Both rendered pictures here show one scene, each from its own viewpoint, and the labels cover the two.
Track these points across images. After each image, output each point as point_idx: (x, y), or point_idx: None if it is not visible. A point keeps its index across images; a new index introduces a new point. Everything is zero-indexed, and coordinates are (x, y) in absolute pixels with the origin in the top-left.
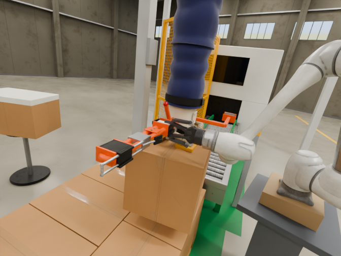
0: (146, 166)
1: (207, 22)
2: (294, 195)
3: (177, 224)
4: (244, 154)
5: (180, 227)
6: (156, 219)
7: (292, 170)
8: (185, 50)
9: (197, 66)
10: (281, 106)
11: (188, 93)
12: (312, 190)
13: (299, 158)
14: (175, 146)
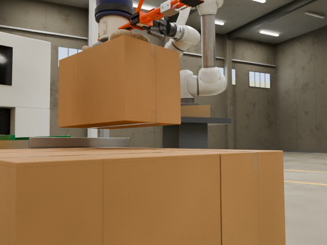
0: (143, 56)
1: None
2: (190, 102)
3: (172, 116)
4: (198, 36)
5: (174, 118)
6: (156, 118)
7: (183, 83)
8: None
9: None
10: (186, 19)
11: (131, 4)
12: (199, 90)
13: (184, 73)
14: None
